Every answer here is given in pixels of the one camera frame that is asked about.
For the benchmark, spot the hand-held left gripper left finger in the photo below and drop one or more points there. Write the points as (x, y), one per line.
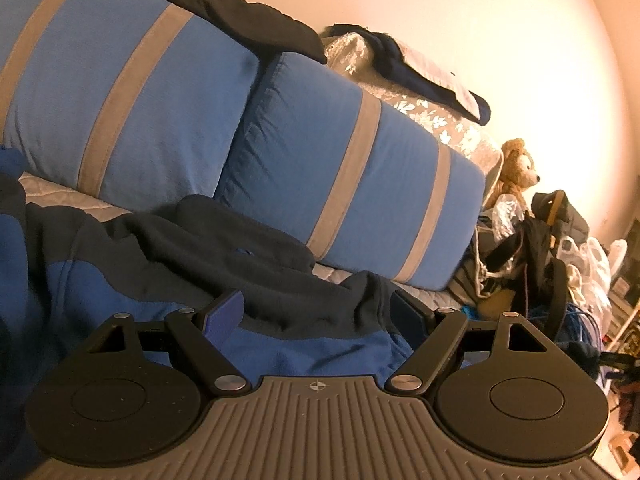
(225, 312)

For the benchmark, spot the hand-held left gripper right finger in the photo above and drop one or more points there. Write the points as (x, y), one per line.
(410, 312)

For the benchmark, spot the blue and navy sweatshirt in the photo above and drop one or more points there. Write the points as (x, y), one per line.
(150, 260)

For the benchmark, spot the grey canvas bag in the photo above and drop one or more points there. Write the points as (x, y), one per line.
(470, 280)

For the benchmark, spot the clear plastic bag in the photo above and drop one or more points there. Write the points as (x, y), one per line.
(505, 210)

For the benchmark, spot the small blue grey-striped pillow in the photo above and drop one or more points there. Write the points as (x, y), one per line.
(300, 160)

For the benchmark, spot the brown teddy bear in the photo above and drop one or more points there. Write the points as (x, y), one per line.
(517, 167)

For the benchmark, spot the dark grey bag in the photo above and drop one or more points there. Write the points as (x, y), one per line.
(570, 215)

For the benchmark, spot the white plastic bag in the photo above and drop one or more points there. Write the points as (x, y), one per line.
(595, 265)

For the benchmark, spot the large blue grey-striped pillow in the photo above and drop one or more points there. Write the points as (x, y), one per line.
(200, 110)

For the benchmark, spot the pale grey cloth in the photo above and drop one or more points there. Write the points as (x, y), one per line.
(435, 75)

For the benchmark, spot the navy cloth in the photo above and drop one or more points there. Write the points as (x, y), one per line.
(395, 60)

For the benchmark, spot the black cloth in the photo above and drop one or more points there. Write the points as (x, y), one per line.
(240, 15)

